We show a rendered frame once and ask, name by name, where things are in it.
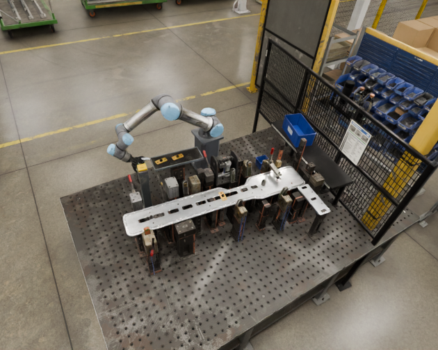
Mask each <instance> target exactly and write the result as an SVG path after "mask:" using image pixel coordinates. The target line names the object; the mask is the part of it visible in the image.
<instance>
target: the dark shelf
mask: <svg viewBox="0 0 438 350"><path fill-rule="evenodd" d="M283 122H284V120H283V119H282V120H278V121H275V122H271V125H272V127H273V128H274V129H275V130H276V131H277V132H278V133H279V134H280V135H281V136H282V137H283V138H284V140H285V141H286V142H287V143H288V144H289V145H290V146H291V148H292V149H293V150H294V151H295V152H296V153H297V149H298V147H295V146H294V145H293V143H292V141H291V140H290V139H289V137H288V135H287V134H286V133H285V131H284V129H283V128H282V125H283ZM302 159H303V160H304V162H305V163H306V164H307V163H311V162H313V164H315V166H316V167H315V169H314V173H315V174H317V173H319V174H320V175H321V176H322V177H323V178H324V179H325V180H324V182H323V183H324V184H325V185H326V186H327V187H328V188H329V190H330V191H332V190H335V189H338V188H342V187H344V186H347V185H350V184H353V182H354V181H353V180H352V179H351V177H349V175H347V174H346V173H345V172H344V171H343V170H342V168H340V166H338V165H337V164H336V163H335V162H334V161H333V159H331V158H330V157H329V156H328V155H327V154H326V153H325V152H324V151H323V150H322V149H321V148H320V147H319V146H318V145H317V144H316V143H315V142H314V141H313V143H312V145H311V146H306V147H305V150H304V152H303V155H302Z"/></svg>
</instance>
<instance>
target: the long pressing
mask: <svg viewBox="0 0 438 350"><path fill-rule="evenodd" d="M278 170H279V171H280V172H281V173H282V175H281V176H279V177H280V179H278V181H277V178H276V175H275V173H274V172H273V171H269V172H265V173H262V174H258V175H255V176H251V177H249V178H247V181H246V182H245V185H242V186H239V187H235V188H232V189H230V190H227V189H225V188H222V187H217V188H213V189H211V190H207V191H203V192H199V193H197V194H192V195H189V196H187V197H182V198H180V199H175V200H172V201H168V202H165V203H161V204H158V205H155V206H151V207H148V208H144V209H141V210H137V211H134V212H130V213H127V214H125V215H124V216H123V218H122V220H123V223H124V227H125V230H126V233H127V235H128V236H130V237H133V236H136V235H140V234H141V233H142V232H144V228H145V227H146V226H148V227H149V228H150V230H156V229H158V228H162V227H164V226H169V225H171V224H175V223H178V222H182V221H184V220H187V219H191V218H194V217H197V216H200V215H204V214H207V213H210V212H213V211H216V210H220V209H222V208H226V207H229V206H233V205H235V204H236V202H237V200H238V199H240V198H242V199H243V202H244V201H248V200H251V199H265V198H267V197H271V196H273V195H276V194H279V193H280V192H281V191H282V189H283V187H285V186H288V188H289V189H288V191H289V190H293V189H296V188H298V187H299V186H301V185H305V181H304V180H303V178H302V177H301V176H300V175H299V173H297V172H296V170H295V169H294V168H293V167H292V166H287V167H283V168H279V169H278ZM263 179H265V180H266V184H265V185H261V182H262V180H263ZM254 185H256V186H257V187H258V188H255V189H252V188H251V186H254ZM244 188H247V189H248V190H247V191H245V192H241V190H242V189H244ZM235 191H237V192H238V194H235V195H231V196H229V197H227V200H225V201H223V200H222V199H218V200H215V201H211V202H208V201H207V199H211V198H214V197H218V196H219V194H218V193H219V192H224V194H228V193H230V192H235ZM201 201H206V203H205V204H202V205H199V206H197V205H196V203H197V202H201ZM178 204H179V205H178ZM188 205H192V206H193V207H192V208H188V209H185V210H183V208H182V207H184V206H188ZM174 209H178V210H179V212H175V213H172V214H169V213H168V211H170V210H174ZM161 213H164V216H162V217H158V218H156V219H155V218H153V219H150V218H149V216H150V215H152V216H154V215H157V214H161ZM147 217H148V218H149V221H146V222H142V223H139V221H138V220H140V219H144V218H147Z"/></svg>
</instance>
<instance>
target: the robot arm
mask: <svg viewBox="0 0 438 350"><path fill-rule="evenodd" d="M156 111H161V114H162V115H163V116H164V117H165V118H166V119H167V120H169V121H173V120H178V119H180V120H182V121H185V122H188V123H189V124H192V125H195V126H198V127H199V128H200V129H199V131H198V134H199V136H200V137H201V138H204V139H211V138H215V137H218V136H219V135H221V134H222V132H223V131H224V128H223V125H222V124H221V123H220V121H219V120H218V118H217V117H216V111H215V110H214V109H212V108H205V109H203V110H202V111H201V115H199V114H197V113H195V112H192V111H189V110H187V109H185V108H183V106H182V105H181V104H179V103H176V102H175V101H174V99H173V98H172V97H171V96H170V95H169V94H166V93H163V94H159V95H157V96H155V97H154V98H153V99H151V100H150V103H148V104H147V105H146V106H145V107H144V108H142V109H141V110H139V111H138V112H137V113H136V114H135V115H134V116H132V117H131V118H130V119H128V120H127V121H126V122H125V123H123V124H118V125H117V126H116V127H115V131H116V133H117V137H118V140H119V141H118V142H117V143H116V144H110V145H109V146H108V148H107V152H108V153H109V154H111V155H112V156H114V157H116V158H118V159H120V160H122V161H124V162H126V163H131V166H132V167H133V170H134V171H135V172H136V173H138V172H137V165H141V164H144V161H146V160H150V158H147V157H144V156H138V157H132V155H131V154H130V153H129V152H127V151H125V150H126V148H127V147H128V146H129V145H130V144H131V143H132V142H133V138H132V136H131V135H130V134H129V132H130V131H132V130H133V129H135V127H137V126H138V125H139V124H141V123H142V122H143V121H145V120H146V119H147V118H148V117H150V116H151V115H152V114H154V113H155V112H156Z"/></svg>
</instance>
